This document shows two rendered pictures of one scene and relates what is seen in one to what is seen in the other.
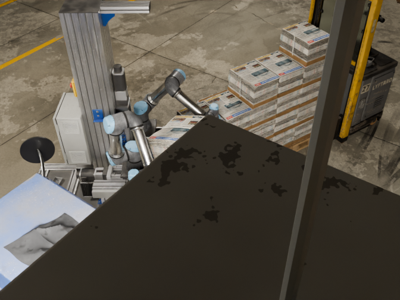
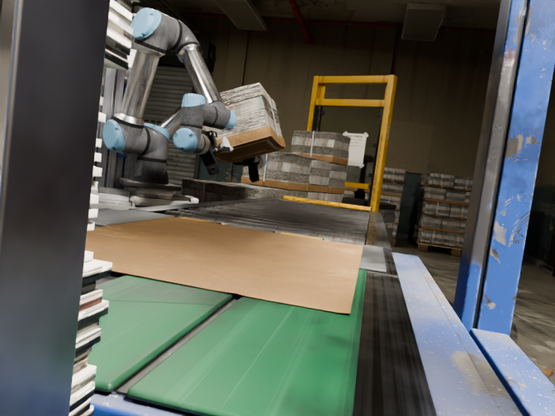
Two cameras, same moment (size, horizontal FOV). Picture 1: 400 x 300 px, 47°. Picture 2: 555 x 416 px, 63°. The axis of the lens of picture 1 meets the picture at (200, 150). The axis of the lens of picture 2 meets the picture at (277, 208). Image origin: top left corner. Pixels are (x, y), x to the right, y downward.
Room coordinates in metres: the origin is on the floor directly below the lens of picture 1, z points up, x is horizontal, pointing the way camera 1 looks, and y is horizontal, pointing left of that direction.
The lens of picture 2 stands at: (0.67, 0.82, 0.91)
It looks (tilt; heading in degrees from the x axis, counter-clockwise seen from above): 4 degrees down; 335
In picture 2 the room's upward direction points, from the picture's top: 7 degrees clockwise
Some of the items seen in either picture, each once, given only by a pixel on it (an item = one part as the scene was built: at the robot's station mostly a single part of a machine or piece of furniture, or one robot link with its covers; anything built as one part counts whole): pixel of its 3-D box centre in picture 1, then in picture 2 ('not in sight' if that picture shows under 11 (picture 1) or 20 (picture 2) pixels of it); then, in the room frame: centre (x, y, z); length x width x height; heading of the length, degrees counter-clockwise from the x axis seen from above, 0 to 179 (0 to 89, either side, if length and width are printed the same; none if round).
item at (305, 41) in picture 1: (297, 90); (311, 214); (3.85, -0.99, 0.65); 0.39 x 0.30 x 1.29; 32
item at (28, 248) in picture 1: (54, 239); not in sight; (1.17, 0.60, 1.78); 0.32 x 0.28 x 0.05; 53
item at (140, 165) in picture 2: (135, 161); (150, 170); (2.61, 0.50, 0.87); 0.15 x 0.15 x 0.10
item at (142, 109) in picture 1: (141, 111); not in sight; (3.11, 0.48, 0.98); 0.13 x 0.12 x 0.14; 155
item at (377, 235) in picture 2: not in sight; (374, 239); (1.90, -0.13, 0.74); 1.34 x 0.05 x 0.12; 143
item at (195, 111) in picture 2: (136, 177); (196, 112); (2.22, 0.43, 1.09); 0.11 x 0.08 x 0.11; 117
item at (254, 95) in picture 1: (252, 84); (276, 171); (3.54, -0.49, 0.95); 0.38 x 0.29 x 0.23; 34
